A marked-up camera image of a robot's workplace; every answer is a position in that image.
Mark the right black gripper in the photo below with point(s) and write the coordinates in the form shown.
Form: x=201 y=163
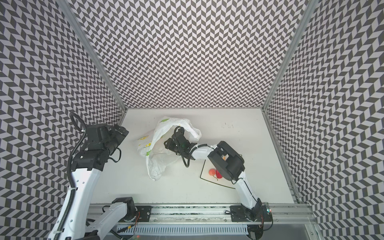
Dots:
x=173 y=142

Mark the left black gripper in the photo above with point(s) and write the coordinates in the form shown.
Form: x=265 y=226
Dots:
x=119 y=137

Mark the white plastic bag lemon print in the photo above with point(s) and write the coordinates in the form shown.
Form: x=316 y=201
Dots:
x=151 y=145

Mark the red fake strawberry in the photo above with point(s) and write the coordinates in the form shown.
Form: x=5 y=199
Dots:
x=218 y=175

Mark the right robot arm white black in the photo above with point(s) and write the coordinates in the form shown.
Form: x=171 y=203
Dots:
x=230 y=166

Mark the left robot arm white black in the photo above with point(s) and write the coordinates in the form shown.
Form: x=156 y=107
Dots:
x=85 y=165

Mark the white mat black border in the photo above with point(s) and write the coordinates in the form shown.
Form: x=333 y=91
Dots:
x=207 y=165

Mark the white ventilation grille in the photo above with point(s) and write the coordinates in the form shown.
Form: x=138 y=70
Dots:
x=183 y=230

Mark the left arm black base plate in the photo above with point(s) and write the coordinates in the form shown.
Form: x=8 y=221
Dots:
x=140 y=214

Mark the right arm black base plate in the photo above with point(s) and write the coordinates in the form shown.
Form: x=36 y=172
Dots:
x=241 y=214

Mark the left aluminium corner post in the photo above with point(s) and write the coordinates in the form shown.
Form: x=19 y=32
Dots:
x=66 y=9

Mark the aluminium corner post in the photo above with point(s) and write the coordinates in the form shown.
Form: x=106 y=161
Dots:
x=308 y=12
x=66 y=9

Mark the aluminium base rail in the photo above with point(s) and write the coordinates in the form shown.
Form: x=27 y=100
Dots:
x=177 y=214

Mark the right aluminium corner post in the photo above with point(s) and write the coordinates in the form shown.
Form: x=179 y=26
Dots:
x=308 y=12

